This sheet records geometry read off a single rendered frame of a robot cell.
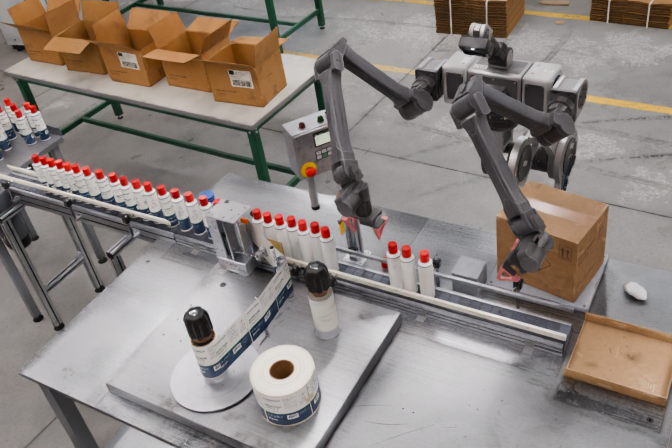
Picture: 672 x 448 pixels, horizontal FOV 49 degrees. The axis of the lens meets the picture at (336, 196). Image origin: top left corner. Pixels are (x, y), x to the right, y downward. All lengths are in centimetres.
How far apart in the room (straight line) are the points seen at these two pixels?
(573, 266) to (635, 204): 201
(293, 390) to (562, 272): 99
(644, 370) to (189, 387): 145
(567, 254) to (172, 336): 140
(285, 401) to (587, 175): 295
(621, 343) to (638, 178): 227
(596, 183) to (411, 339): 236
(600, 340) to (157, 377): 148
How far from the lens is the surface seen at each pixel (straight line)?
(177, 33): 472
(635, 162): 489
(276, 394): 226
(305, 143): 252
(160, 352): 271
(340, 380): 244
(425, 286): 260
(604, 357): 256
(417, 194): 461
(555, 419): 239
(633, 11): 657
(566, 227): 257
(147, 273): 314
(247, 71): 411
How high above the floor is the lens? 274
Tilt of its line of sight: 36 degrees down
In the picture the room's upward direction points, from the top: 10 degrees counter-clockwise
